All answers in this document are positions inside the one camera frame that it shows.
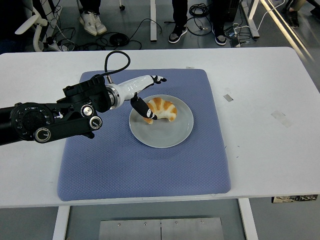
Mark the white office chair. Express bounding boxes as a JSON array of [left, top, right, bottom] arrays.
[[14, 0, 63, 53]]

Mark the white table leg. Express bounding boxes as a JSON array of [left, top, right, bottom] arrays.
[[51, 205, 71, 240], [237, 197, 260, 240]]

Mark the grey round plate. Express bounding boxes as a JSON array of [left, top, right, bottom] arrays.
[[128, 94, 195, 149]]

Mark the clear tape piece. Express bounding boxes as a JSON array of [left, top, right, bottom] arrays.
[[270, 110, 293, 128]]

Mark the black coiled cable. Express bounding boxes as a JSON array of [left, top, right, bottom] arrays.
[[108, 32, 130, 48]]

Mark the black power adapter box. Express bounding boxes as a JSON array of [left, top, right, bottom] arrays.
[[223, 26, 242, 48]]

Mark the person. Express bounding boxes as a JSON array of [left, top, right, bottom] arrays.
[[167, 0, 240, 46], [76, 0, 108, 36], [284, 0, 305, 29]]

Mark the croissant bread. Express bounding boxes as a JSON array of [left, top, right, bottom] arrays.
[[142, 97, 178, 125]]

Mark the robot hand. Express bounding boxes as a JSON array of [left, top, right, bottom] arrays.
[[116, 74, 168, 122]]

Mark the white desk leg with foot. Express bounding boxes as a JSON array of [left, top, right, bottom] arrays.
[[239, 0, 261, 40]]

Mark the blue quilted mat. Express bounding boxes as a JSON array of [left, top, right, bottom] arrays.
[[56, 68, 232, 202]]

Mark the white power strip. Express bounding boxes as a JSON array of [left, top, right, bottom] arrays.
[[46, 39, 69, 52]]

